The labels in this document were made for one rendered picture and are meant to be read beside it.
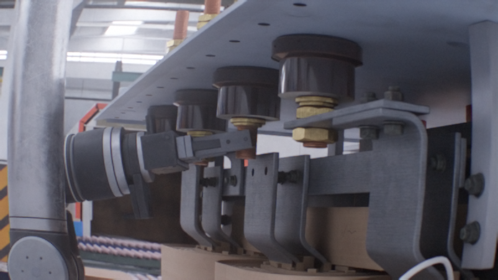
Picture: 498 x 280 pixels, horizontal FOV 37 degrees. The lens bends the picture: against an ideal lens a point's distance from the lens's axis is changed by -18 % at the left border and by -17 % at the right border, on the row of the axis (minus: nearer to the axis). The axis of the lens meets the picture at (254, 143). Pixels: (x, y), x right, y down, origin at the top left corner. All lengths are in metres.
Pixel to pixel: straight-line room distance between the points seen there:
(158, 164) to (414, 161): 0.50
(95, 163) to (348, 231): 0.37
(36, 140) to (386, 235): 0.51
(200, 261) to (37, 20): 0.62
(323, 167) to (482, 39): 0.44
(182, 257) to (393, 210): 0.80
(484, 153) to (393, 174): 0.12
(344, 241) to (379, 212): 0.33
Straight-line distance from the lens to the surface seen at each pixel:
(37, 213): 1.10
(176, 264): 1.60
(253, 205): 1.26
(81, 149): 1.24
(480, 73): 0.81
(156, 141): 1.20
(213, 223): 1.65
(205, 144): 1.22
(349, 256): 1.16
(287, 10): 0.86
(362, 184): 1.04
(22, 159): 1.11
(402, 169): 0.82
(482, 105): 0.80
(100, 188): 1.24
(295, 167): 1.24
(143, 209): 1.24
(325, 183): 1.15
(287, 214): 1.26
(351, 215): 1.17
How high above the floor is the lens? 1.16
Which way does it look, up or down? 4 degrees up
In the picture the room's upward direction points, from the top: 3 degrees clockwise
